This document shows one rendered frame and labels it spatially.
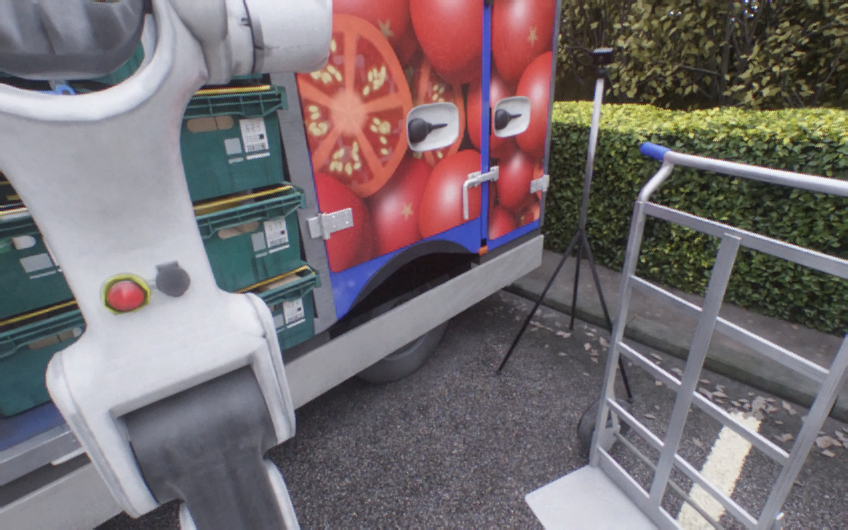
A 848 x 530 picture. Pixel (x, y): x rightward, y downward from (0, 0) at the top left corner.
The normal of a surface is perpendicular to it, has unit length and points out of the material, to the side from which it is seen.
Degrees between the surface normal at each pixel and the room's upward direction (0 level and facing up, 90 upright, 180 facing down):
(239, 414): 64
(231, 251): 98
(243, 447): 79
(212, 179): 100
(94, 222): 114
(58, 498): 90
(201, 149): 98
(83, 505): 90
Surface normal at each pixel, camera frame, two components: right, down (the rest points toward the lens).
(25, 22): 0.52, 0.26
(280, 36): 0.65, 0.52
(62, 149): 0.38, 0.80
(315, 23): 0.85, 0.22
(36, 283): 0.71, 0.31
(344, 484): -0.04, -0.89
